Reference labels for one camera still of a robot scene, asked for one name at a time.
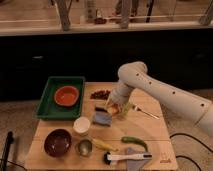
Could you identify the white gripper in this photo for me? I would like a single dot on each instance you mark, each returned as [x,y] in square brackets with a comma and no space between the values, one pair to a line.
[117,97]

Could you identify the red yellow apple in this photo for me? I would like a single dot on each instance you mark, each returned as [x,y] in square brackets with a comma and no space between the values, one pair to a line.
[113,110]

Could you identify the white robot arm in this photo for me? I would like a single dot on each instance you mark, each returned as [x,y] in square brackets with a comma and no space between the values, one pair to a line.
[134,75]

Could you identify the green plastic cup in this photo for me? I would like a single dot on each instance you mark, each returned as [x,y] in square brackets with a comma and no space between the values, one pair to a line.
[126,108]

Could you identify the white paper cup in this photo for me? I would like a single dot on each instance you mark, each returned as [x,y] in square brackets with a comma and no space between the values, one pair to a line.
[82,125]

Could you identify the small metal cup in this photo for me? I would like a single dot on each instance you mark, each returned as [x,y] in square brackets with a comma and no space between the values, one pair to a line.
[84,147]

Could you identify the bunch of dark grapes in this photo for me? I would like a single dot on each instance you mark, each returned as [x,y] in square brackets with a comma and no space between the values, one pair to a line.
[100,94]

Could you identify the silver fork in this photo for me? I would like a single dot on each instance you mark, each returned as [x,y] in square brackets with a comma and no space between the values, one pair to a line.
[137,108]

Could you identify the black white eraser block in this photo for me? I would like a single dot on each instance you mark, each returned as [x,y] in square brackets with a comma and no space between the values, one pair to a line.
[100,108]

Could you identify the blue sponge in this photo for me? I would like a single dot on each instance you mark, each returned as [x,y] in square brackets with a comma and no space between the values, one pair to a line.
[102,118]

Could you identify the green chili pepper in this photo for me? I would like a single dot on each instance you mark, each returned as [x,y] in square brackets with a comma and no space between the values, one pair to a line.
[134,140]

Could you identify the yellow banana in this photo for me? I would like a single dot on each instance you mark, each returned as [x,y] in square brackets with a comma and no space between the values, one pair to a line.
[103,145]

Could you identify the orange bowl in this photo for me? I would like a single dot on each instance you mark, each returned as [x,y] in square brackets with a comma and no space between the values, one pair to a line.
[66,96]

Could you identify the grey cloth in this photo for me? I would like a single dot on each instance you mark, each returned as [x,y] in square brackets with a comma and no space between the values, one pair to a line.
[136,165]

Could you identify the green plastic tray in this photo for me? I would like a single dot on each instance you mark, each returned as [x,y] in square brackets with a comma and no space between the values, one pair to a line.
[49,110]

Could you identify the dark maroon bowl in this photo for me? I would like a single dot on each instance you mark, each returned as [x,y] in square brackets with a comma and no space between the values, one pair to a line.
[57,143]

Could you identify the black stand pole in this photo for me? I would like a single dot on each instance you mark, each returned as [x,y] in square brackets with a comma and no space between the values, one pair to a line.
[6,150]

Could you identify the white handled brush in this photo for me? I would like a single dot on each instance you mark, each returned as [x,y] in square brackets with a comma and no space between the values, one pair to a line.
[108,157]

